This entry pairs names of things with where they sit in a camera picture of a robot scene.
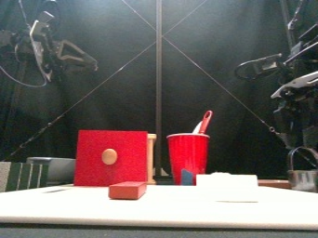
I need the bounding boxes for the red box with knob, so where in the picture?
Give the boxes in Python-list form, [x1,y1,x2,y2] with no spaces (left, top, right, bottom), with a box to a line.
[73,129,149,188]

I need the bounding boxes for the brown wooden piece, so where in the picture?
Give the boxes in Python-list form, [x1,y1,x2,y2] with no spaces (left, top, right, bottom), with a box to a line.
[256,178,291,190]

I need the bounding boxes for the white utensil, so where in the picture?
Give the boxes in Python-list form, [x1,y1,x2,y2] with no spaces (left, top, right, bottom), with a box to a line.
[191,120,203,135]

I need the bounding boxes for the white foam block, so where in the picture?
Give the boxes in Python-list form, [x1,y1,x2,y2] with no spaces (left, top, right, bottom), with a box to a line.
[195,172,260,204]

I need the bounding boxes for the red plastic cup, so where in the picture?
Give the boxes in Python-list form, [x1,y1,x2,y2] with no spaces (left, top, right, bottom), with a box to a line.
[165,133,211,186]

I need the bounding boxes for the small blue piece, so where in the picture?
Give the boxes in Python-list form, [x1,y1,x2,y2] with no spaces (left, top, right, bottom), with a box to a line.
[180,168,195,186]

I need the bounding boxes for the green white striped block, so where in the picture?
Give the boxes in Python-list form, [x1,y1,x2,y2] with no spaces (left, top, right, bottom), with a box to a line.
[0,161,49,193]

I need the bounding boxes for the red rectangular block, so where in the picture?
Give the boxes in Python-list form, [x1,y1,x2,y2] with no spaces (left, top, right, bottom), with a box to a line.
[108,181,148,201]

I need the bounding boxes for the white cutting board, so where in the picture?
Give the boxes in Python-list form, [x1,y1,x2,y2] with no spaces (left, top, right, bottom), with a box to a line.
[0,183,318,232]

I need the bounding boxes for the wire turnbuckle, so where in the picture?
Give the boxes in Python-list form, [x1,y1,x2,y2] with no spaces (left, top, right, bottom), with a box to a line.
[267,126,295,149]

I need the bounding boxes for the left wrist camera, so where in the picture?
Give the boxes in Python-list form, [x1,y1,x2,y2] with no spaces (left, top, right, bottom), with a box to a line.
[37,10,57,25]

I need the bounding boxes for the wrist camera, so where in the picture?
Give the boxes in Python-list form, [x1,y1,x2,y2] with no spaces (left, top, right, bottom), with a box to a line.
[233,53,284,82]
[37,10,57,25]

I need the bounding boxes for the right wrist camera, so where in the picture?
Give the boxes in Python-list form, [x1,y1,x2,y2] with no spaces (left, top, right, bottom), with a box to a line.
[233,53,284,82]

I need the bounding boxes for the vertical metal frame pole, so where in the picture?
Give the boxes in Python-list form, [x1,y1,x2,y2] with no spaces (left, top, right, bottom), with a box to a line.
[152,0,171,179]

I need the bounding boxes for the red utensil handle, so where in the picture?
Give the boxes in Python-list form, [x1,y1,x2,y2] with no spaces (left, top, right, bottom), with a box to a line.
[197,110,213,135]

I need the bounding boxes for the light wooden frame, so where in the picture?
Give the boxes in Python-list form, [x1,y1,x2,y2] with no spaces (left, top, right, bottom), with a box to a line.
[147,133,157,186]

